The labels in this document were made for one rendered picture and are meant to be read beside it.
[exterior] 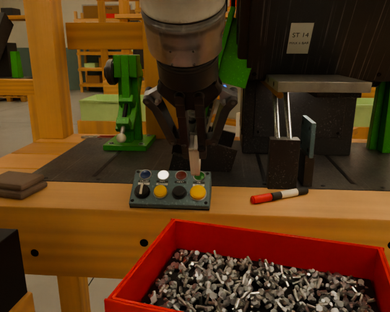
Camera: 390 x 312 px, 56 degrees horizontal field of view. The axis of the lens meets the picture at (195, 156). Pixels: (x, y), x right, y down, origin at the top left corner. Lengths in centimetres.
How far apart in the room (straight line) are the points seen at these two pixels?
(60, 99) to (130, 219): 74
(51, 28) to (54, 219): 75
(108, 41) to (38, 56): 24
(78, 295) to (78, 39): 99
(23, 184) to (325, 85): 60
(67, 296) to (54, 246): 90
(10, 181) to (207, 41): 55
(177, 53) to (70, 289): 134
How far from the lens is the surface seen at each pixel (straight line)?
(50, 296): 208
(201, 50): 40
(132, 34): 134
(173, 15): 37
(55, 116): 136
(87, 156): 104
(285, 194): 74
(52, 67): 134
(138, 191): 68
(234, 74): 85
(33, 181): 81
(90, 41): 138
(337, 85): 69
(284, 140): 76
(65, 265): 79
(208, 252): 59
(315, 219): 69
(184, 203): 67
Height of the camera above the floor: 118
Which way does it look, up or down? 16 degrees down
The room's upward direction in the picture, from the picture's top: straight up
